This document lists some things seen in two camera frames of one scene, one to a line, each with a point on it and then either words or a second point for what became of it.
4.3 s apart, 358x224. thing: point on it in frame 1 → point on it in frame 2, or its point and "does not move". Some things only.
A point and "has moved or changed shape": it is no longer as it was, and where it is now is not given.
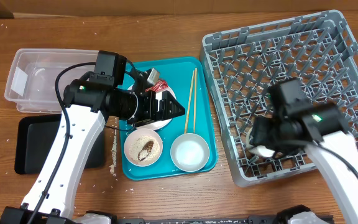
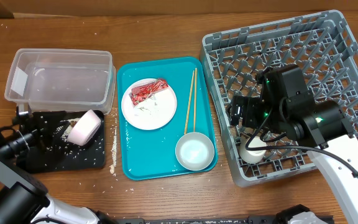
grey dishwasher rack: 321,51 does not move
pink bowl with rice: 143,147 has moved or changed shape
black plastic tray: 36,135 does not move
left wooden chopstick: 189,102 does not move
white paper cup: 258,150 has moved or changed shape
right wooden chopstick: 195,99 does not move
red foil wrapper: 161,84 does not move
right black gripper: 261,136 → 249,104
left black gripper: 150,113 → 40,129
